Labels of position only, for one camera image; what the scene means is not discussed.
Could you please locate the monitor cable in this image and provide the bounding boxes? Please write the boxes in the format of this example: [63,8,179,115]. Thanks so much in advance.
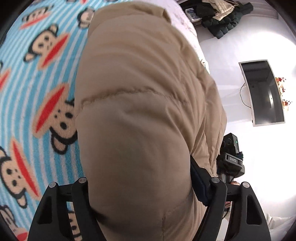
[239,82,253,110]

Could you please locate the red flower decoration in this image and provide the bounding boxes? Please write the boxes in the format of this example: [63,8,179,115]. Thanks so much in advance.
[275,77,292,109]

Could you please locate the flat screen monitor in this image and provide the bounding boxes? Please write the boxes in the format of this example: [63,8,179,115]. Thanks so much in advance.
[239,60,285,126]

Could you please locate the tan puffer jacket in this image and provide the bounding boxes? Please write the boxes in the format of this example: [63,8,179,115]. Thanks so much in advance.
[75,1,227,240]

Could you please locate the dark coats pile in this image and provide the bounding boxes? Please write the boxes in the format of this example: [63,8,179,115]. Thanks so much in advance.
[181,0,254,40]

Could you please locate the lilac bed cover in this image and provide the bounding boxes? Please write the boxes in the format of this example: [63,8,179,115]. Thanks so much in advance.
[162,1,210,73]

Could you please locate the small box with label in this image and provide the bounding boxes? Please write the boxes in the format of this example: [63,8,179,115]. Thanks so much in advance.
[185,8,202,23]

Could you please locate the person's right hand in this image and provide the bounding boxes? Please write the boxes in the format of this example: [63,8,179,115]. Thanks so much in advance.
[224,181,241,211]

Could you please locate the blue monkey print blanket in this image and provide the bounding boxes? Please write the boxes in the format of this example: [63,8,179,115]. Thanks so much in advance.
[1,1,111,240]

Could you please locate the cream quilted jacket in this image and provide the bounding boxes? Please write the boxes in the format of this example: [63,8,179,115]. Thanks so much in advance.
[202,0,235,21]

